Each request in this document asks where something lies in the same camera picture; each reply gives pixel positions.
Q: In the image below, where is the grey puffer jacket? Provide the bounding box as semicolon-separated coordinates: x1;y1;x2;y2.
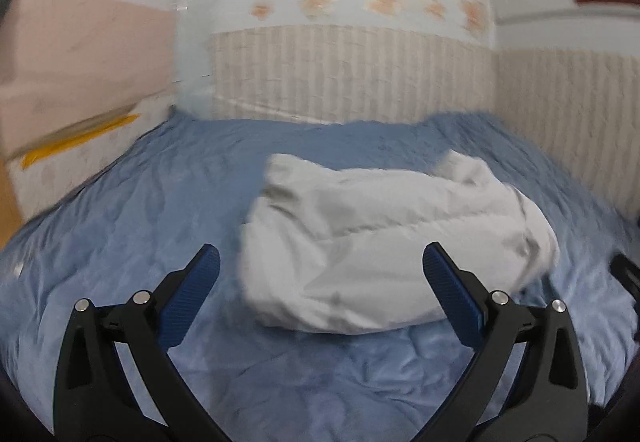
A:
240;150;561;335

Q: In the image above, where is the wooden board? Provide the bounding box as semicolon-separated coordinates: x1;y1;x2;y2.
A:
0;159;24;249

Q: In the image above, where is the blue bed blanket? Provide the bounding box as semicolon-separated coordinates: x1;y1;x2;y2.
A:
1;113;639;441

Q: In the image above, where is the yellow tape strip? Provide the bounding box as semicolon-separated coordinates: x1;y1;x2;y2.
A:
20;113;141;170

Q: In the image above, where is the pink padded headboard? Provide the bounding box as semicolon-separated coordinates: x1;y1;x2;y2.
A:
1;0;176;157

